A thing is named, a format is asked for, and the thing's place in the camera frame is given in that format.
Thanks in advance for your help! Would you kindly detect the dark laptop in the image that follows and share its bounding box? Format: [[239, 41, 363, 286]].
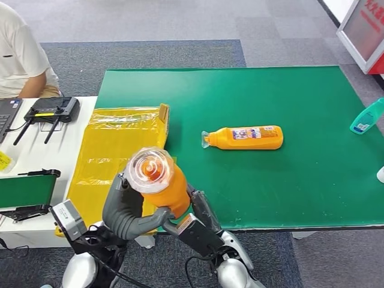
[[0, 98, 23, 145]]

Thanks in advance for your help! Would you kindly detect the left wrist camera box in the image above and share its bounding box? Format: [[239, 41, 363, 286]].
[[49, 199, 88, 242]]

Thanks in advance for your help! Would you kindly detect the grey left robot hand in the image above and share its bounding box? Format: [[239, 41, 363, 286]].
[[101, 170, 176, 242]]

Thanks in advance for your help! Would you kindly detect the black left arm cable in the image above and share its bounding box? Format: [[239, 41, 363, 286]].
[[87, 224, 152, 288]]

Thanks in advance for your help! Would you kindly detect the green belt conveyor black frame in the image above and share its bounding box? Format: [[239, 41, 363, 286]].
[[0, 168, 62, 222]]

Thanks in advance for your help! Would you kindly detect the green table mat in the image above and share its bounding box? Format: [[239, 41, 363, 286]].
[[94, 65, 384, 234]]

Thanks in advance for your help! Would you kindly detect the black remote controller with antennas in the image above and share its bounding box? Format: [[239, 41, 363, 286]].
[[13, 96, 81, 146]]

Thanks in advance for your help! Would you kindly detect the black floor cable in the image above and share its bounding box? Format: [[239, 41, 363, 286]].
[[0, 238, 30, 260]]

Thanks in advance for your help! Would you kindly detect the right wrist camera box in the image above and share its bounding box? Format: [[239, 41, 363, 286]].
[[175, 212, 225, 258]]

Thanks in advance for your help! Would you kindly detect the yellow plastic sheet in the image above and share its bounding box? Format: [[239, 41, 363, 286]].
[[55, 103, 177, 238]]

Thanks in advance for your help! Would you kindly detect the white and red display stand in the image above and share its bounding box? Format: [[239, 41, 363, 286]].
[[336, 0, 384, 76]]

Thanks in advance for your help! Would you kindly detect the yellow label packet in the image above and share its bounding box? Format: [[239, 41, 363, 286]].
[[0, 150, 13, 173]]

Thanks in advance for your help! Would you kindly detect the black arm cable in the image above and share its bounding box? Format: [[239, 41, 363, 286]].
[[87, 224, 152, 288], [184, 254, 221, 288]]

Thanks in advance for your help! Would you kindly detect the white table leg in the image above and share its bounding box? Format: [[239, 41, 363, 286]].
[[134, 234, 155, 250]]

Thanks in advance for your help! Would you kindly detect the teal plastic bottle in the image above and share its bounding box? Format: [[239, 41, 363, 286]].
[[349, 97, 384, 136]]

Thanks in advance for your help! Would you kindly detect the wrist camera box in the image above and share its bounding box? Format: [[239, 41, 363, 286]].
[[49, 199, 88, 242], [175, 212, 225, 258]]

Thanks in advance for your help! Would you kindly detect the orange bottle with clear cap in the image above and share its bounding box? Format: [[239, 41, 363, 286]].
[[201, 125, 284, 151], [124, 146, 192, 220]]

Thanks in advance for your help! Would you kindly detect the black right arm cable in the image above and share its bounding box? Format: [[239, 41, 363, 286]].
[[184, 254, 221, 288]]

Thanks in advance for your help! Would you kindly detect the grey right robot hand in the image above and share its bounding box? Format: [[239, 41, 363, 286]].
[[161, 182, 223, 240]]

